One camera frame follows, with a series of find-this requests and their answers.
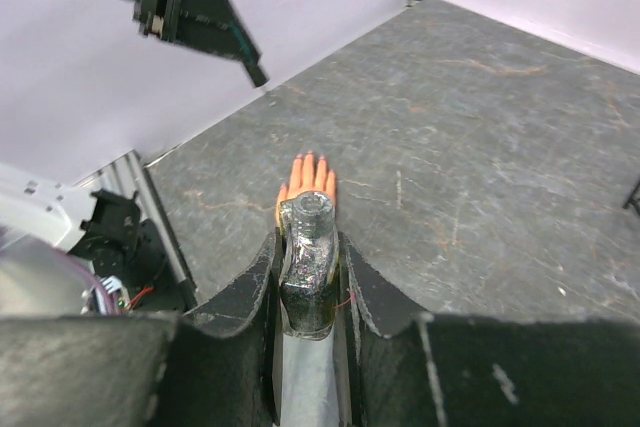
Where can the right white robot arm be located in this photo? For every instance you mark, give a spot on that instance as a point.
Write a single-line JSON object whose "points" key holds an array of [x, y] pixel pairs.
{"points": [[77, 251]]}

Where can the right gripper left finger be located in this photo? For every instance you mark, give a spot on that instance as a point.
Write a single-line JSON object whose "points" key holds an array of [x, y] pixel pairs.
{"points": [[217, 365]]}

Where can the black wire rack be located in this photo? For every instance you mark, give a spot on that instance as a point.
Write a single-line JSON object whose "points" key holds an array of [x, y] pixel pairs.
{"points": [[632, 201]]}

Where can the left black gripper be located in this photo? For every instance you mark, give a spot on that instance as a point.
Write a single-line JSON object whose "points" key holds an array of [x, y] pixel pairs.
{"points": [[209, 26]]}

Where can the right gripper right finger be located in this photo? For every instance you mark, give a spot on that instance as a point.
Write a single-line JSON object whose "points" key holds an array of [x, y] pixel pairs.
{"points": [[401, 365]]}

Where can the glitter nail polish bottle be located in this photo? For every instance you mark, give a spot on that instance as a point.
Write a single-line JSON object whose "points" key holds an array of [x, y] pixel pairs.
{"points": [[309, 277]]}

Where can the person's bare hand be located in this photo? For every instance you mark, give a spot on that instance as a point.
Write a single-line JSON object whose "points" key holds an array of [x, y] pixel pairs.
{"points": [[308, 173]]}

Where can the black nail polish cap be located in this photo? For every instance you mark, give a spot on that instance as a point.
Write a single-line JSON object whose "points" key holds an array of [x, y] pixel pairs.
{"points": [[256, 74]]}

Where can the grey sleeved forearm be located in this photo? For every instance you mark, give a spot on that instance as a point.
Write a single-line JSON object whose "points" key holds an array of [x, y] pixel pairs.
{"points": [[309, 395]]}

